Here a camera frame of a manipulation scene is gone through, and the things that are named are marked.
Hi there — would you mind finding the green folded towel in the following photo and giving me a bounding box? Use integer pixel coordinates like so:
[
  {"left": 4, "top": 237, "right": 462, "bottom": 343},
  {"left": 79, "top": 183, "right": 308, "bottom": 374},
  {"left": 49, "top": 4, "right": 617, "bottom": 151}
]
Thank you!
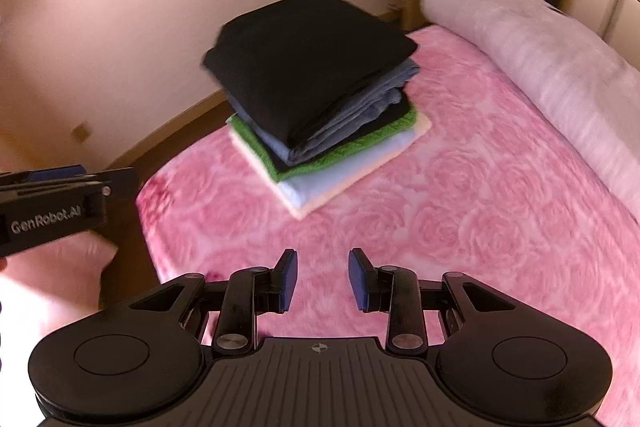
[{"left": 228, "top": 96, "right": 418, "bottom": 182}]

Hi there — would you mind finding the white folded cloth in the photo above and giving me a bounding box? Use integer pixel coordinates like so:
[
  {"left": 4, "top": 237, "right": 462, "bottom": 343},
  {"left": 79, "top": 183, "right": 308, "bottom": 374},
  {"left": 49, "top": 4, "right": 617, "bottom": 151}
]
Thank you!
[{"left": 229, "top": 113, "right": 432, "bottom": 220}]

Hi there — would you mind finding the grey-blue folded garment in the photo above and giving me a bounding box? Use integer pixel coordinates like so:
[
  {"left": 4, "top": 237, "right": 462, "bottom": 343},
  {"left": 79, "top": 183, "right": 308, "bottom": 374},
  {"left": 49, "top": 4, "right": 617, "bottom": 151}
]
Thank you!
[{"left": 235, "top": 58, "right": 420, "bottom": 169}]

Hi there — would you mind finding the black garment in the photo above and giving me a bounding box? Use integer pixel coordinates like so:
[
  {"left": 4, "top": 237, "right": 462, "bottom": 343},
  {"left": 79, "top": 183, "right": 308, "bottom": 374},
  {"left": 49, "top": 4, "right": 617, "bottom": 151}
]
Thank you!
[{"left": 203, "top": 0, "right": 418, "bottom": 148}]

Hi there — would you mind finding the light pink rolled blanket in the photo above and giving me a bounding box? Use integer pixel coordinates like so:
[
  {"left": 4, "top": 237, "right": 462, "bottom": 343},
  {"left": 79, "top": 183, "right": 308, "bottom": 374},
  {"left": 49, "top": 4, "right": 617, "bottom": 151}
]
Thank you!
[{"left": 421, "top": 0, "right": 639, "bottom": 216}]

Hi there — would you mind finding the pink rose blanket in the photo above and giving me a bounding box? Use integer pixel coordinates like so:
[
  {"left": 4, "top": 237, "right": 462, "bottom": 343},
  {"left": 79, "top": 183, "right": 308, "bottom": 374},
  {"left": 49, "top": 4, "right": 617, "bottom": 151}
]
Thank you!
[{"left": 137, "top": 27, "right": 639, "bottom": 426}]

